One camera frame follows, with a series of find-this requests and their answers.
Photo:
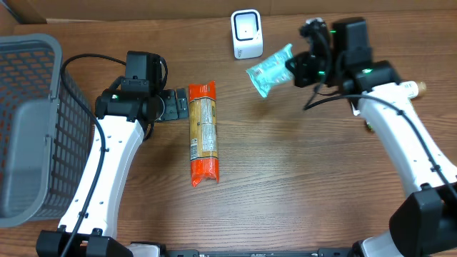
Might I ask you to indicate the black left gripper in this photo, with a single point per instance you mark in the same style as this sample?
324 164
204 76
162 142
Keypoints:
170 105

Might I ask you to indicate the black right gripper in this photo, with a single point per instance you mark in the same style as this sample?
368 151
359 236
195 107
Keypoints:
302 74

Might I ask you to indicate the orange cracker package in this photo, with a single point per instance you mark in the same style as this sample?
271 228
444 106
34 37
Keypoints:
204 154

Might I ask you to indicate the teal tissue pack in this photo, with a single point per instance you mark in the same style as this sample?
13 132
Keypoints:
272 71

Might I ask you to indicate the white cream tube gold cap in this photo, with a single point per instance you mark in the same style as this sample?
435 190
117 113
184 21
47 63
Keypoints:
397 95

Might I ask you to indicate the green yellow drink pouch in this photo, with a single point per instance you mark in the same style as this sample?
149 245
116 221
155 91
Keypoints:
369 128

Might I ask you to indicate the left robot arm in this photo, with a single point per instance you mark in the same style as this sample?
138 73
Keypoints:
124 118

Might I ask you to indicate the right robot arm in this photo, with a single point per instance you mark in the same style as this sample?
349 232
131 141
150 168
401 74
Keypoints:
340 65

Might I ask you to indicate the white barcode scanner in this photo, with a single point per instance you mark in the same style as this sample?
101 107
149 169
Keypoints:
247 34

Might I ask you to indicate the grey plastic shopping basket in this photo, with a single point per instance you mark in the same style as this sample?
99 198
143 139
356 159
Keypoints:
45 134

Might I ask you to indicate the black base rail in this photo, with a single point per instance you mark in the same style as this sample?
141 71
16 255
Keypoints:
292 252

